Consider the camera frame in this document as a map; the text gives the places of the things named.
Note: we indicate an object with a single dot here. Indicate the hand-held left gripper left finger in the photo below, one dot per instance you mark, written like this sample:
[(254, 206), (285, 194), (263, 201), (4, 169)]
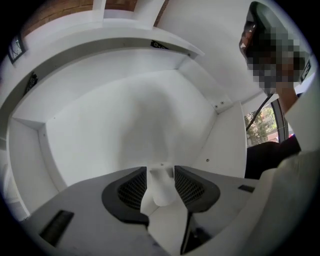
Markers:
[(87, 200)]

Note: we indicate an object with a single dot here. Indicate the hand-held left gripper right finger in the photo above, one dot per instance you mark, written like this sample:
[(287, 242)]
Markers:
[(220, 200)]

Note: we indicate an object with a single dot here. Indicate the white plastic object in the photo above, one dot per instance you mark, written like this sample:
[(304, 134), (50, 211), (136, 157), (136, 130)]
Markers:
[(161, 185)]

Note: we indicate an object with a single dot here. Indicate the person's black shirt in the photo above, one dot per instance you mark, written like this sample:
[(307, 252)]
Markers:
[(270, 157)]

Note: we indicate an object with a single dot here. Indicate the window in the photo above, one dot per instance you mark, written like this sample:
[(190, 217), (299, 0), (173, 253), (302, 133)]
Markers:
[(265, 122)]

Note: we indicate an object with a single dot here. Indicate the person's head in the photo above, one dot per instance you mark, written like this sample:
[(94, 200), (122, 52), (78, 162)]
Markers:
[(275, 55)]

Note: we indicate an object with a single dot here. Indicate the black framed wall picture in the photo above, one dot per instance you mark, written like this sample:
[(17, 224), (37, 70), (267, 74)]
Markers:
[(17, 48)]

